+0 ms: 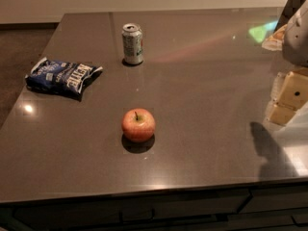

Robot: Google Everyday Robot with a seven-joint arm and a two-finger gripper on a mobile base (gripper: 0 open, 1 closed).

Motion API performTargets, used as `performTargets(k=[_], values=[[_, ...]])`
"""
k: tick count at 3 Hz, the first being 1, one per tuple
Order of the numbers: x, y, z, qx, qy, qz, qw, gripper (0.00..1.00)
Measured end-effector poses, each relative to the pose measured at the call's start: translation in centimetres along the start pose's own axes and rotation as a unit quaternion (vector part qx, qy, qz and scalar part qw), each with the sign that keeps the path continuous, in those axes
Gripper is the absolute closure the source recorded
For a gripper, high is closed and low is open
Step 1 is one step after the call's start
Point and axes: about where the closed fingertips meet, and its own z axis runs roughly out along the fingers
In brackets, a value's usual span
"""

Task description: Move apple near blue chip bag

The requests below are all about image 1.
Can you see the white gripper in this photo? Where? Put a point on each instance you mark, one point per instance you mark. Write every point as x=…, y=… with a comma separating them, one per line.
x=296, y=40

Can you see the red apple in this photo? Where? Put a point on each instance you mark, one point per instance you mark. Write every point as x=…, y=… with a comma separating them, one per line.
x=138, y=125

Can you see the snack package at table edge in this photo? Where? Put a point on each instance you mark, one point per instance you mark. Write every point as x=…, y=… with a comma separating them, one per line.
x=275, y=41

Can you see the black drawer handle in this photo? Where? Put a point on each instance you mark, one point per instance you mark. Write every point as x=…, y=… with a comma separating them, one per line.
x=136, y=216

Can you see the silver green soda can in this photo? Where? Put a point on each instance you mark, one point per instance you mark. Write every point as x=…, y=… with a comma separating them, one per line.
x=132, y=43

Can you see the blue chip bag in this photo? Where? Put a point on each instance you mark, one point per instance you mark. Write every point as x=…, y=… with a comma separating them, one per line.
x=61, y=78

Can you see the dark cabinet drawer front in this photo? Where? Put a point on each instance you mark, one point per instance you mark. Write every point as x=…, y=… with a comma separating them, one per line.
x=274, y=208

